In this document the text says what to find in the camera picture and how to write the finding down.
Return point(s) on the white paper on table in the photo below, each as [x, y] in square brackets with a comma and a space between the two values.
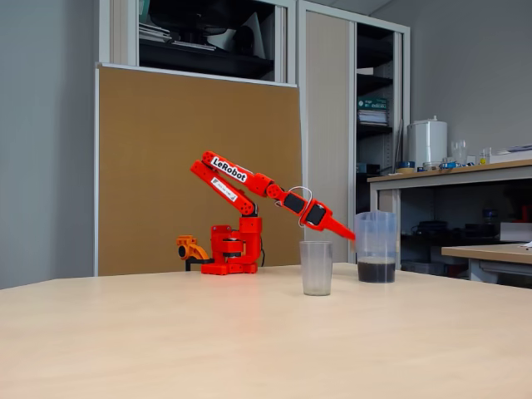
[527, 245]

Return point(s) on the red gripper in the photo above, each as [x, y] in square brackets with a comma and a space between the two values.
[323, 220]

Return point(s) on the orange table clamp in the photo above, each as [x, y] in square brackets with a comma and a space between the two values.
[191, 249]

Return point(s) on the grey cabinet with open shelf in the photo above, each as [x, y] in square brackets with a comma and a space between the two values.
[124, 33]

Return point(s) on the green book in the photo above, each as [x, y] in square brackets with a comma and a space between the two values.
[372, 104]

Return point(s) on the black bag on shelf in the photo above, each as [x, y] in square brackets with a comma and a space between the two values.
[187, 16]

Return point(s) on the white storage box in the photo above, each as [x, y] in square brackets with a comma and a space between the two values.
[517, 232]

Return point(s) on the dark blue box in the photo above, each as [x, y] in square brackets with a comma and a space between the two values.
[365, 168]

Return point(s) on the translucent plastic cup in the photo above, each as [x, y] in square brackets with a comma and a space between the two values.
[316, 287]

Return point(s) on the stack of papers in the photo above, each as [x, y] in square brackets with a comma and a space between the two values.
[154, 33]

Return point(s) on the flat white box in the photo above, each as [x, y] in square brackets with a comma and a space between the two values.
[511, 157]

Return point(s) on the black device under bench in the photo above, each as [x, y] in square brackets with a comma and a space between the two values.
[430, 228]

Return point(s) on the white cylindrical container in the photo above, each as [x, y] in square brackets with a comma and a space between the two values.
[428, 143]

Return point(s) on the white paper stack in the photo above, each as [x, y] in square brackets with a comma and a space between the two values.
[373, 117]

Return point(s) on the clear drinking glass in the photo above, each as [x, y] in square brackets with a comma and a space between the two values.
[459, 151]

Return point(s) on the wood top grey workbench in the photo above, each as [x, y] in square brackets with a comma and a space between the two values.
[457, 174]

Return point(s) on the blue tape roll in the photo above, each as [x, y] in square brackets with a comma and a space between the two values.
[448, 165]
[406, 164]

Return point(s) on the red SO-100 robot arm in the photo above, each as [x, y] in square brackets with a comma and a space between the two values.
[245, 226]

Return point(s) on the grey cabinet with beige shutter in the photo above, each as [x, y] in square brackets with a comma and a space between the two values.
[328, 83]

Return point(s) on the brown cork pin board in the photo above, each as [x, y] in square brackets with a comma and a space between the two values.
[145, 166]

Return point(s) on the clear plastic pitcher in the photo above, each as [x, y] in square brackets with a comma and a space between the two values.
[376, 272]

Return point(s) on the low wood top table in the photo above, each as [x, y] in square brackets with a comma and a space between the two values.
[482, 251]

